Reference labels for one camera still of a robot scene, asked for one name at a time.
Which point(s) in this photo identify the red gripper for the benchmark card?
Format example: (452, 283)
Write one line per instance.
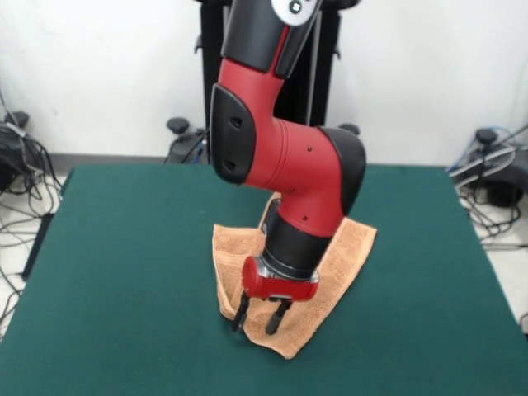
(280, 286)

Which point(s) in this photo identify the tan terry towel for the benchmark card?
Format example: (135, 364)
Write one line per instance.
(346, 255)

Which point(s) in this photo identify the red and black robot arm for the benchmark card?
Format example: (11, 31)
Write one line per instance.
(288, 165)

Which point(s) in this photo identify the dark green table cloth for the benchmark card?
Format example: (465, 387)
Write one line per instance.
(123, 309)

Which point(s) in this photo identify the dark grey stand base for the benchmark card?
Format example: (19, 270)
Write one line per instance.
(501, 181)
(10, 161)

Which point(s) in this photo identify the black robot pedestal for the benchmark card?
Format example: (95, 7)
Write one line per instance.
(313, 82)

